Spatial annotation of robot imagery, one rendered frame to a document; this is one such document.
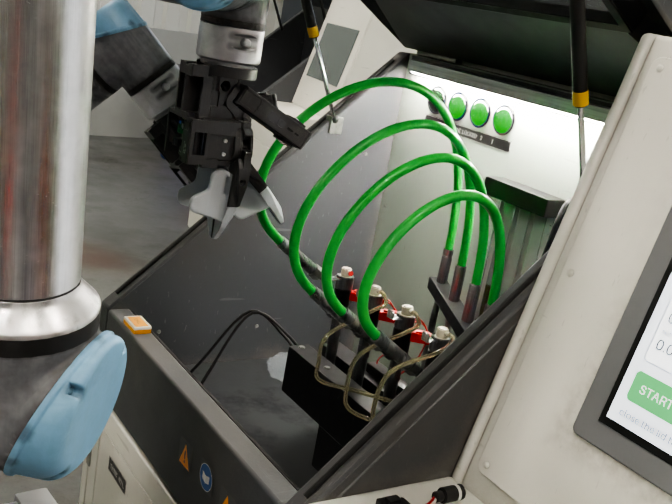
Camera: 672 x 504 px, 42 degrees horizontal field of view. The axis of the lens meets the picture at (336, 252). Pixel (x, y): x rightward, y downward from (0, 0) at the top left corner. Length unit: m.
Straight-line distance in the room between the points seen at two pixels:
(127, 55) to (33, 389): 0.63
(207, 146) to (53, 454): 0.48
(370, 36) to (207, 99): 3.18
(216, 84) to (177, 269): 0.62
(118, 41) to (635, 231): 0.67
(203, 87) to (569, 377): 0.53
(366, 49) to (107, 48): 3.06
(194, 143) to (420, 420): 0.42
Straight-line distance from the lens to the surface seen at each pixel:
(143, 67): 1.19
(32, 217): 0.61
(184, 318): 1.64
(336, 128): 1.66
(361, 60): 4.18
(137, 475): 1.49
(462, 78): 1.56
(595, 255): 1.06
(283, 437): 1.47
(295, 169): 1.64
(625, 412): 1.00
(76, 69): 0.59
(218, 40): 1.02
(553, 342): 1.07
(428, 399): 1.08
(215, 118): 1.04
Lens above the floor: 1.52
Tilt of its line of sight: 16 degrees down
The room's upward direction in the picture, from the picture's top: 10 degrees clockwise
